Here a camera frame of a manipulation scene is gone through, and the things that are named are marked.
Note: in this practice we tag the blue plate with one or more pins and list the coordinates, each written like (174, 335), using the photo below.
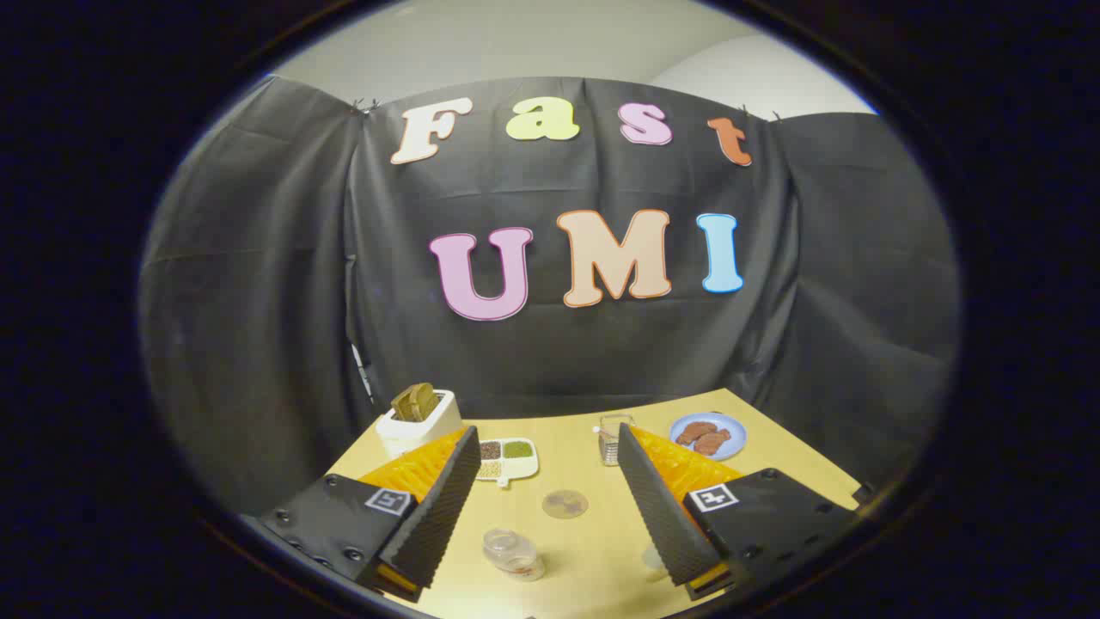
(735, 434)

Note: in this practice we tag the brown bread slice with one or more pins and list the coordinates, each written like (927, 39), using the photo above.
(415, 402)

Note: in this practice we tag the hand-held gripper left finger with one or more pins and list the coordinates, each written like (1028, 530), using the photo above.
(447, 503)

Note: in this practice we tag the clear glass cup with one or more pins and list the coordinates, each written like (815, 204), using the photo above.
(612, 443)

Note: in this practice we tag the wooden table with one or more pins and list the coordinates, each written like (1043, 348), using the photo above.
(571, 456)

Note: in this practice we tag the black backdrop cloth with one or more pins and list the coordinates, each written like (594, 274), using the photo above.
(601, 344)

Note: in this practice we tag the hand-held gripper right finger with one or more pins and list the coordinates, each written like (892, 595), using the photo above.
(655, 507)

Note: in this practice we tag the white divided seed dish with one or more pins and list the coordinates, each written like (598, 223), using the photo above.
(509, 460)

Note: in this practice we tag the brown food piece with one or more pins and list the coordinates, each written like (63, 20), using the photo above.
(713, 443)
(694, 432)

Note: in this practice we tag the white toaster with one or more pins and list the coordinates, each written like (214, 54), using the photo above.
(421, 430)

